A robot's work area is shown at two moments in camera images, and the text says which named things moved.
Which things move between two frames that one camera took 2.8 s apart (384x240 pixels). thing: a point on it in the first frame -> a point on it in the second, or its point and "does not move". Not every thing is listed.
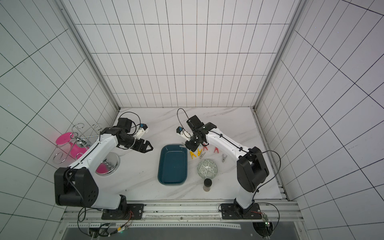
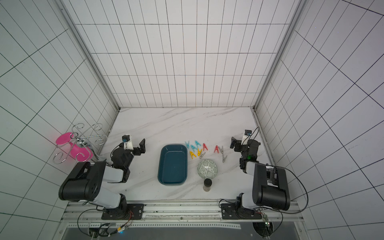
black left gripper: x=144 y=147 -> x=138 y=152
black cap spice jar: x=207 y=183 does not move
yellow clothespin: x=192 y=154 does not move
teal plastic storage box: x=172 y=164 does not move
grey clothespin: x=223 y=158 does not move
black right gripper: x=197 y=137 -> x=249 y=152
